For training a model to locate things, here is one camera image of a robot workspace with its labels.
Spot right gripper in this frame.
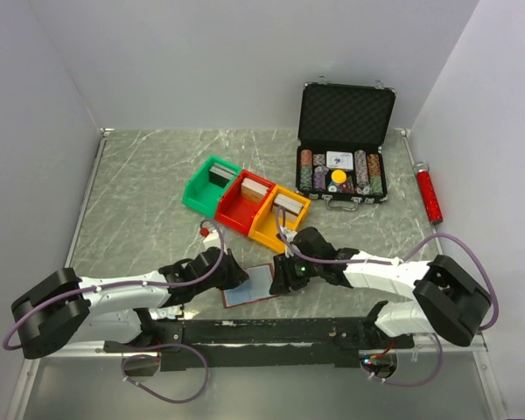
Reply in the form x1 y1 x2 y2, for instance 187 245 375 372
269 249 322 296

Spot red leather card holder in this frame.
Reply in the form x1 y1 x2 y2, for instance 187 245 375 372
221 263 276 309

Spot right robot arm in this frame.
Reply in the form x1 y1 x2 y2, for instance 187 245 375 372
269 227 493 348

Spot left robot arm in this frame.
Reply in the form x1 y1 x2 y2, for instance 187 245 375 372
11 247 249 360

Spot cards in yellow bin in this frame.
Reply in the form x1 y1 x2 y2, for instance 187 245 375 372
272 193 304 221

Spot cards in red bin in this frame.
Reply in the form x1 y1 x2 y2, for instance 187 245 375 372
241 178 269 203

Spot cards in green bin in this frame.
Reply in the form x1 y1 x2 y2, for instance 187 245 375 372
208 164 235 188

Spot white playing card deck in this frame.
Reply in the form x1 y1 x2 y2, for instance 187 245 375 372
325 150 354 171

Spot yellow plastic bin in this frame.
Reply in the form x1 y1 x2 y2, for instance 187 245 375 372
248 185 311 254

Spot cartoon sticker tag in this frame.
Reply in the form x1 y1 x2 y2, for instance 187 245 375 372
149 305 184 320

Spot red plastic bin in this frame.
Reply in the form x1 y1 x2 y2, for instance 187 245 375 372
215 170 276 236

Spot green plastic bin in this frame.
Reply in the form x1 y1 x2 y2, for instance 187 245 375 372
182 156 242 218

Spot yellow dealer chip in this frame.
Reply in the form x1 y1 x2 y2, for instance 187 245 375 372
331 170 347 185

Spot black poker chip case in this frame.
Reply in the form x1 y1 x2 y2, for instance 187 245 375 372
296 81 396 210

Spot red glitter tube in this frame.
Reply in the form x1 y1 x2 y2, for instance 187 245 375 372
414 162 444 225

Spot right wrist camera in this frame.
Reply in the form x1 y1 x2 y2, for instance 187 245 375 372
278 227 298 249

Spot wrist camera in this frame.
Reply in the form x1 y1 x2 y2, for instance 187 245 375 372
199 225 225 250
278 227 298 249

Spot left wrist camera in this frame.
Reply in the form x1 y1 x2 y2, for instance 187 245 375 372
199 225 225 250

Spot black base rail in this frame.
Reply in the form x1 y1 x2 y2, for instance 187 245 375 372
104 317 377 373

